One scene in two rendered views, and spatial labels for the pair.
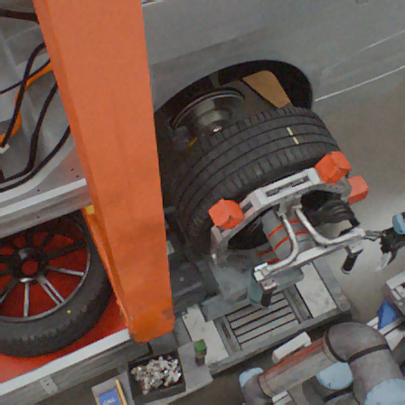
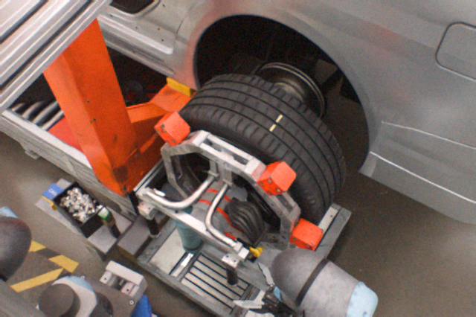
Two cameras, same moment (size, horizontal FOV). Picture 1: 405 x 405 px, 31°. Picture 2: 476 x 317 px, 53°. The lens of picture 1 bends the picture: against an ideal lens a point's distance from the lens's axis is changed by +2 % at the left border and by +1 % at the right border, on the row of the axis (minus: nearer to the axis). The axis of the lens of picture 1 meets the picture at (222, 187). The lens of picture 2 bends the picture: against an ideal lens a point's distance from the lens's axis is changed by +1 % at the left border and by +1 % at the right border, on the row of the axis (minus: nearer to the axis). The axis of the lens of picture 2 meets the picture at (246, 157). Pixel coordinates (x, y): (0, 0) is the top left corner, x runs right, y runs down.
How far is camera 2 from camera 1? 1.57 m
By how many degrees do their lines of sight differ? 31
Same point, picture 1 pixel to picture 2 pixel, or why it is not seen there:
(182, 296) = (169, 197)
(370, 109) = not seen: outside the picture
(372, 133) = (462, 278)
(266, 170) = (221, 121)
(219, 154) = (219, 86)
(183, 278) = not seen: hidden behind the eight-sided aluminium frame
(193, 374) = (103, 237)
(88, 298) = not seen: hidden behind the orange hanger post
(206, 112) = (283, 82)
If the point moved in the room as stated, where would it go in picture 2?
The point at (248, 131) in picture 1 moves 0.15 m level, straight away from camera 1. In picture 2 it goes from (251, 88) to (291, 74)
